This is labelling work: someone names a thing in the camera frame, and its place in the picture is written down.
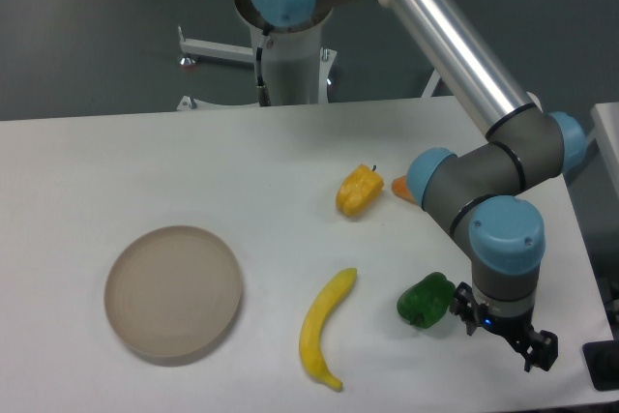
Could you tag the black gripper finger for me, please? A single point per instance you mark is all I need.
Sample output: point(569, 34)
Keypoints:
point(538, 349)
point(465, 306)

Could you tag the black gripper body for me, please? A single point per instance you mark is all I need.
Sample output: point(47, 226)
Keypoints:
point(508, 319)

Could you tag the yellow bell pepper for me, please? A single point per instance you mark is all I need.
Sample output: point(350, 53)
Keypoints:
point(358, 190)

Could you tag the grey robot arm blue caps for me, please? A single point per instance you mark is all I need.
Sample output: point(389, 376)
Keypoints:
point(474, 198)

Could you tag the green bell pepper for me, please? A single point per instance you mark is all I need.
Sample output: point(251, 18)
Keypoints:
point(426, 302)

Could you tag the black device at table edge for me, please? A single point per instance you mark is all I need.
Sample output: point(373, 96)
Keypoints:
point(601, 359)

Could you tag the yellow banana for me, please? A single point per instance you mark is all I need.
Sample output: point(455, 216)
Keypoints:
point(332, 294)

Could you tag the white side table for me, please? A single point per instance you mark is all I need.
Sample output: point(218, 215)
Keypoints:
point(601, 141)

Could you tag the beige round plate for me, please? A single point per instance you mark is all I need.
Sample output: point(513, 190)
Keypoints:
point(173, 294)

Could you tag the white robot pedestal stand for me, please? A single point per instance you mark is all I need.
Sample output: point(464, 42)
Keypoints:
point(358, 52)

